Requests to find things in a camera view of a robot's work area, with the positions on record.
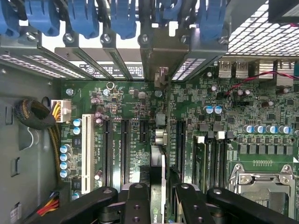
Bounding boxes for long black expansion slot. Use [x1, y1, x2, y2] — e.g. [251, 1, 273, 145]
[102, 118, 114, 188]
[121, 119, 132, 188]
[175, 119, 187, 178]

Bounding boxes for white PCI expansion slot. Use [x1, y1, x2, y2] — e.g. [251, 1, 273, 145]
[81, 113, 95, 195]

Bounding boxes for metal CPU socket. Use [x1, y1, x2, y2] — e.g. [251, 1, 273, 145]
[228, 162, 298, 219]

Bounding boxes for short black expansion slot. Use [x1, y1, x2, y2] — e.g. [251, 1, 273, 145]
[139, 119, 149, 144]

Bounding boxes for green motherboard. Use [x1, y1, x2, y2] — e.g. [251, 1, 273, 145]
[60, 78, 299, 224]

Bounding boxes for white power connector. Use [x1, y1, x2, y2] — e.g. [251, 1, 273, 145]
[50, 98, 71, 123]

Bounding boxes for silver USB port block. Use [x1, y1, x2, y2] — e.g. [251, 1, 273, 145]
[218, 60, 249, 79]

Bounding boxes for blue card retention clip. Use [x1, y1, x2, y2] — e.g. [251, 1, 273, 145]
[67, 0, 100, 40]
[197, 0, 227, 42]
[0, 0, 21, 39]
[24, 0, 61, 37]
[109, 0, 138, 40]
[155, 0, 186, 23]

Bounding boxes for black open PC case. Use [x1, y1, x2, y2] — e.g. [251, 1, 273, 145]
[0, 0, 299, 224]

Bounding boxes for red yellow wire bundle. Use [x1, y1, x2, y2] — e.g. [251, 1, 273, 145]
[36, 191, 60, 217]

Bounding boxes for red black twisted wire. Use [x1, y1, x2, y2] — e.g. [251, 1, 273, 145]
[223, 70, 299, 97]

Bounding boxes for black yellow sleeved cable bundle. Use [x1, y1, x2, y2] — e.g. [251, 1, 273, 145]
[13, 98, 62, 187]

